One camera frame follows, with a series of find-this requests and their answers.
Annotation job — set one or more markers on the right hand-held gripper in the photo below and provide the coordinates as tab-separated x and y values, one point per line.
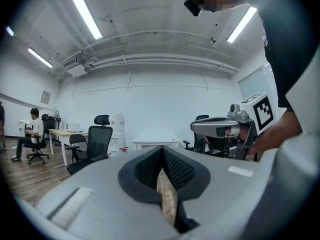
262	114

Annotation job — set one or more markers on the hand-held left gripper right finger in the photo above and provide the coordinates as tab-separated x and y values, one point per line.
225	191

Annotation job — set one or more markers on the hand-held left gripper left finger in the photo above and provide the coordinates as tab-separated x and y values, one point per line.
100	196

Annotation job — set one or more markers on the person's right forearm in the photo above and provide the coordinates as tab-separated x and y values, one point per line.
275	134

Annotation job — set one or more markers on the person's right hand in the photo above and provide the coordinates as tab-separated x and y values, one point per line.
243	135

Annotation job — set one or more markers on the black mesh headrest office chair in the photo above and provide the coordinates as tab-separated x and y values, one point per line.
197	140
100	139

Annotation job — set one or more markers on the white table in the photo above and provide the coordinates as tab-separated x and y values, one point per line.
155	141

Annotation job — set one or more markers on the frosted glass door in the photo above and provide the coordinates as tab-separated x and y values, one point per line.
252	89

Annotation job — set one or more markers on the white water dispenser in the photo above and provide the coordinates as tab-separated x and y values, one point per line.
116	140

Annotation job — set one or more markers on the small black armchair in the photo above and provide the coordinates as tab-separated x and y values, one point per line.
77	139

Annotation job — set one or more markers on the light wooden table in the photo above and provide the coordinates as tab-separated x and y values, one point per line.
65	132

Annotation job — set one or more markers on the white box appliance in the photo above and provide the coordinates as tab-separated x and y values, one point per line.
73	127

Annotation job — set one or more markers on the wrapped water dispenser bottle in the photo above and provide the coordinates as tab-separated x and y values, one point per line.
119	122

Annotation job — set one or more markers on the white ceiling pipes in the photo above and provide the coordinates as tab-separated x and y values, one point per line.
162	60

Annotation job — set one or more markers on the ceiling sensor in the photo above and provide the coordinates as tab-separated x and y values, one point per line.
213	40

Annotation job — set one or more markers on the black standing fan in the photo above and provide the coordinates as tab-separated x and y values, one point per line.
57	116

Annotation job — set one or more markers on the ceiling tube light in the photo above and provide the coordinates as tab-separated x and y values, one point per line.
86	14
10	31
40	57
241	25

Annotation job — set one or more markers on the person's black clothing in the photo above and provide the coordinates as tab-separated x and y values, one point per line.
282	46

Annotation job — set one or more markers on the ceiling air conditioner unit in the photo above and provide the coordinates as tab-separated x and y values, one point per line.
76	70

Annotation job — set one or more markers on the framed wall notice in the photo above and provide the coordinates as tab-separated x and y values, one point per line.
45	97

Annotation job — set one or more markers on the black head-worn camera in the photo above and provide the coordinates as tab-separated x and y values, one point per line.
193	6

